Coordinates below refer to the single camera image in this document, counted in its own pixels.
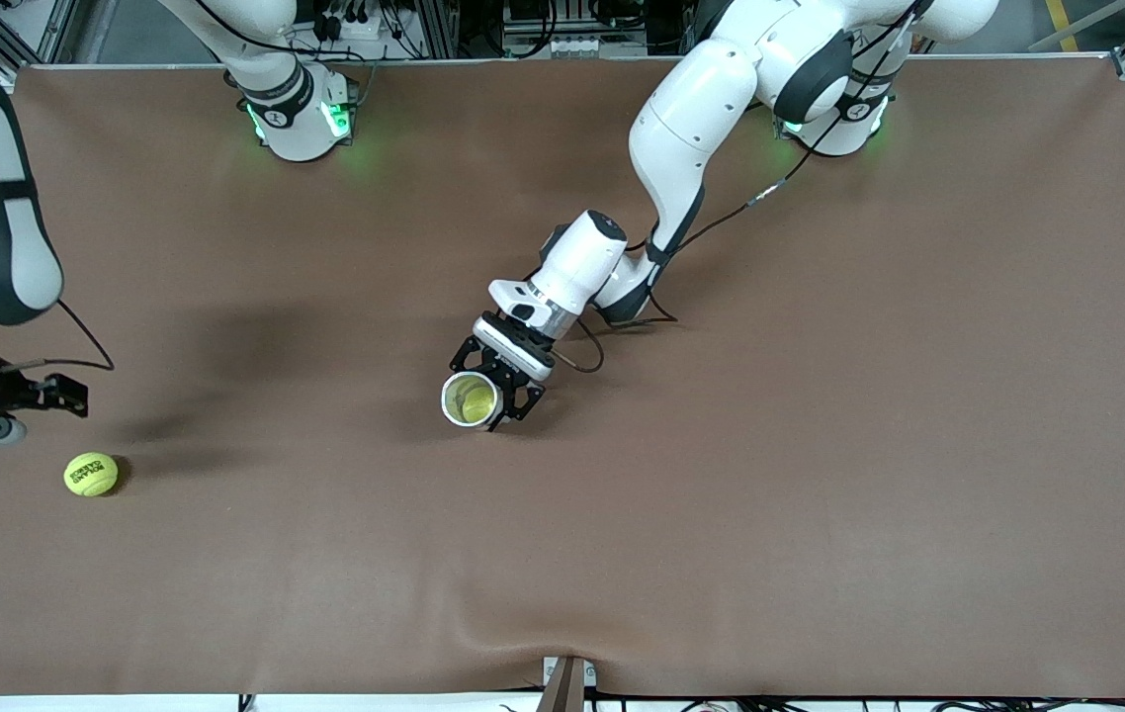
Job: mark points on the silver table edge rail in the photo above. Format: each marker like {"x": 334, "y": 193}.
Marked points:
{"x": 543, "y": 61}

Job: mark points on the brown table mat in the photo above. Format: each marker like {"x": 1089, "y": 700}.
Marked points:
{"x": 820, "y": 494}

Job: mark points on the white power strip with plugs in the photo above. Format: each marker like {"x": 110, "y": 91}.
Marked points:
{"x": 365, "y": 25}

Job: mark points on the yellow Wilson tennis ball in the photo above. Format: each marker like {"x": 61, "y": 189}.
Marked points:
{"x": 476, "y": 403}

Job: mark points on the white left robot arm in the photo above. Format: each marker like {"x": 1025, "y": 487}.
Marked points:
{"x": 681, "y": 138}

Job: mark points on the yellow Roland Garros tennis ball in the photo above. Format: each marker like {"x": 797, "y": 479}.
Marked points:
{"x": 90, "y": 475}

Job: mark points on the aluminium upright profile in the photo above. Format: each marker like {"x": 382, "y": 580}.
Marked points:
{"x": 439, "y": 30}

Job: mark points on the brown post with bracket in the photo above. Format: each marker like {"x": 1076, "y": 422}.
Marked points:
{"x": 562, "y": 692}

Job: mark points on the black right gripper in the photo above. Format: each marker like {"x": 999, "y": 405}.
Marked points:
{"x": 17, "y": 395}

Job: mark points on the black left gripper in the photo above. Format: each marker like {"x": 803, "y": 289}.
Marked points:
{"x": 512, "y": 353}

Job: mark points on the clear blue-label tennis ball can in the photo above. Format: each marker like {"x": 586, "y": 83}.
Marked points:
{"x": 449, "y": 410}

